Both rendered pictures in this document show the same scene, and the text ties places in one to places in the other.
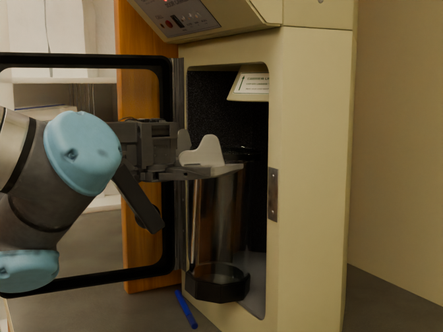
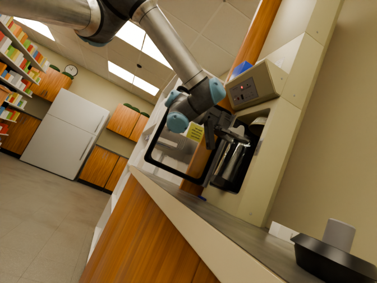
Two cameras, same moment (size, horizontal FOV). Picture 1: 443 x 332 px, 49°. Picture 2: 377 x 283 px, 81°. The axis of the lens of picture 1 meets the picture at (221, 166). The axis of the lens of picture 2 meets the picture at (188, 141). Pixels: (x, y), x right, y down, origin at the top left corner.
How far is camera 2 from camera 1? 0.41 m
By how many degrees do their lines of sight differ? 23
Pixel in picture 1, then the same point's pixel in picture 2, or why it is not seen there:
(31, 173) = (202, 85)
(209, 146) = (240, 129)
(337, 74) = (292, 119)
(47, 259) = (187, 121)
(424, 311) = not seen: hidden behind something
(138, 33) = (224, 104)
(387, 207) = (292, 206)
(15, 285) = (173, 125)
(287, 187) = (264, 145)
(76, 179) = (213, 91)
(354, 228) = (274, 215)
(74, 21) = not seen: hidden behind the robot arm
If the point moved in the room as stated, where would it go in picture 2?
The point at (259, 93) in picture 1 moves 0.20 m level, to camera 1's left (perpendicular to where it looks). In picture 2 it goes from (262, 122) to (217, 106)
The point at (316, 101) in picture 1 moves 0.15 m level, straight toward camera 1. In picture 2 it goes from (283, 124) to (288, 105)
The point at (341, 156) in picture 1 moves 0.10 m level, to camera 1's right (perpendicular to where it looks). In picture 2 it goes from (286, 147) to (313, 158)
